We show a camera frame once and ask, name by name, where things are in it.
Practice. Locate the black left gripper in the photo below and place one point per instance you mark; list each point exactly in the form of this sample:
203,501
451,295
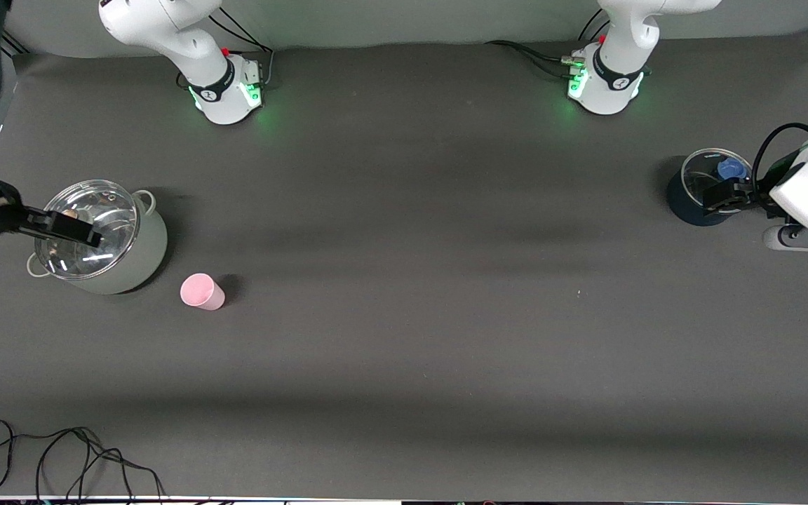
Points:
756,194

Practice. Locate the pink plastic cup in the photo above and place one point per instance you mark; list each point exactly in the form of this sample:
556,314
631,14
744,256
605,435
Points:
200,291

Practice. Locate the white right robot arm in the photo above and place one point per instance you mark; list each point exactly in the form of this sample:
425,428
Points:
200,42

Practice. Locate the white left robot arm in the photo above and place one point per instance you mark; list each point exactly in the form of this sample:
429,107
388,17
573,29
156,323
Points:
618,63

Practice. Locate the glass pot lid, beige knob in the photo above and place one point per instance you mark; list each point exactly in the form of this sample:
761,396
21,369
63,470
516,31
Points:
109,210

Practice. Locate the glass lid with blue knob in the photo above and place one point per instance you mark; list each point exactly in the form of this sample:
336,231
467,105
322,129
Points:
700,163

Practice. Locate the dark blue saucepan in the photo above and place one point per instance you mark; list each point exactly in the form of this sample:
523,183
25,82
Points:
681,210

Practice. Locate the pale green cooking pot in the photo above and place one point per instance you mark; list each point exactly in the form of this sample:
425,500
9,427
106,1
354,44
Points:
144,259

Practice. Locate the dark grey table cloth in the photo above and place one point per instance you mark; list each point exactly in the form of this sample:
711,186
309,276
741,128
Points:
404,351

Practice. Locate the aluminium frame rail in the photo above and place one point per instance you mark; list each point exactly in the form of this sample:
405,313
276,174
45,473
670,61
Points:
12,46

